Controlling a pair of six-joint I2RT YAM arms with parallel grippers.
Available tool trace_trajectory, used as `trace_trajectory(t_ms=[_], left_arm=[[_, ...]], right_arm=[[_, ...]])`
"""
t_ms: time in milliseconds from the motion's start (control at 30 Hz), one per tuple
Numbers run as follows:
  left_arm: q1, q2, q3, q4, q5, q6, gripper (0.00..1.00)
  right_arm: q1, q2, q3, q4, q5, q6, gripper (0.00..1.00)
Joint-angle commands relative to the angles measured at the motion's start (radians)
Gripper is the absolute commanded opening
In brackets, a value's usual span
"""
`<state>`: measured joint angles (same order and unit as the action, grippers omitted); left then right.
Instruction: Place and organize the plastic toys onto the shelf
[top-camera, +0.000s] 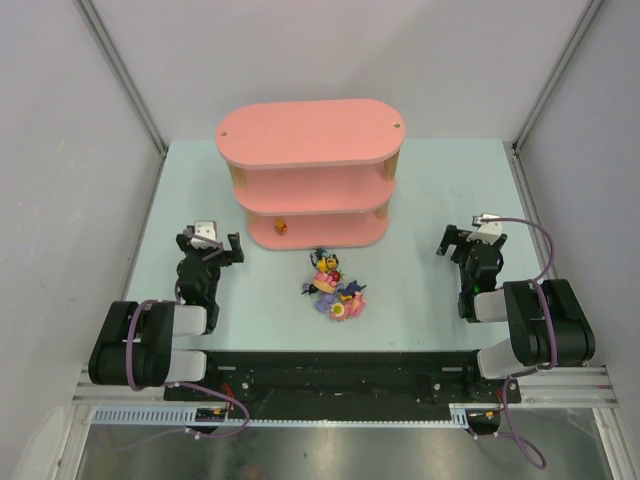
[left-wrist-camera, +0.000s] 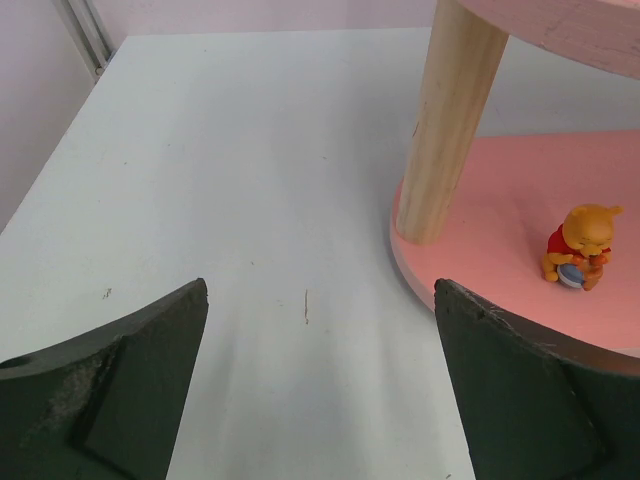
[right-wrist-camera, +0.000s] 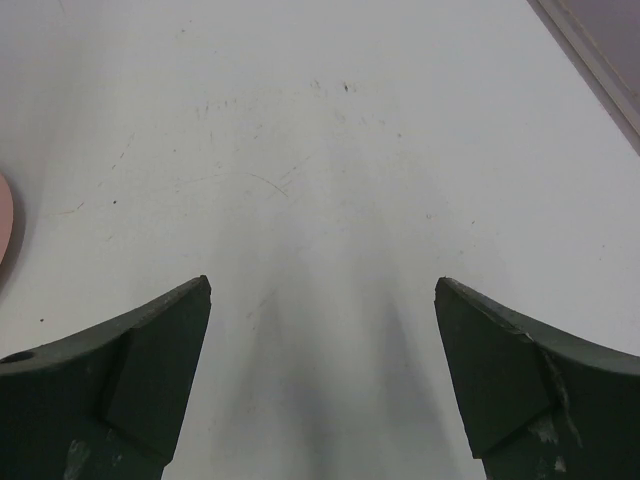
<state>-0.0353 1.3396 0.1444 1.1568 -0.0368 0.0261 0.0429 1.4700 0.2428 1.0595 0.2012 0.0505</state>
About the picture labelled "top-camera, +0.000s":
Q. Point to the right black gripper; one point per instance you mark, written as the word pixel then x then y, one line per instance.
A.
pixel 460 241

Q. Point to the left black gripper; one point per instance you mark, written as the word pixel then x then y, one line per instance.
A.
pixel 220 252

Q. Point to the black purple-bow imp figurine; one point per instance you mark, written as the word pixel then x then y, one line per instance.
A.
pixel 309 288

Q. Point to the pink bear strawberry figurine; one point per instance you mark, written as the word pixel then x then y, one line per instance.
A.
pixel 327 282

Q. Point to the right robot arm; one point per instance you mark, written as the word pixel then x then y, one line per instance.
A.
pixel 547 327

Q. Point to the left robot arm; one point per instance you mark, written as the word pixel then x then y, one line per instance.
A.
pixel 135 346

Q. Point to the pink three-tier shelf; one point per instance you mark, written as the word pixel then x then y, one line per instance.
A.
pixel 327 167

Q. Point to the yellow bear figurine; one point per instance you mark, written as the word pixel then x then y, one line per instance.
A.
pixel 280 226

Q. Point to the yellow mouse dragon-costume figurine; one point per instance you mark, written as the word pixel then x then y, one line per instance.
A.
pixel 323 261

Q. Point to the purple bunny figurine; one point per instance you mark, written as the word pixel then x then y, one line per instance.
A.
pixel 325 302

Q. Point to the yellow mouse navy-hood figurine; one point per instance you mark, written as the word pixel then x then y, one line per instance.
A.
pixel 350 291

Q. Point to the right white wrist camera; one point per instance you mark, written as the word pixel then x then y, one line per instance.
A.
pixel 488 229

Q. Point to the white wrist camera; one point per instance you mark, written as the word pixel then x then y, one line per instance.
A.
pixel 204 235
pixel 488 229

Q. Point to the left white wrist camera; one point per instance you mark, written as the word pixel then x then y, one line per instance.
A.
pixel 204 235

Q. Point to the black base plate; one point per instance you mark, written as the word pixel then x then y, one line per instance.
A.
pixel 375 361

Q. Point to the grey slotted cable duct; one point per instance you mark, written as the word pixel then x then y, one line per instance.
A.
pixel 452 416

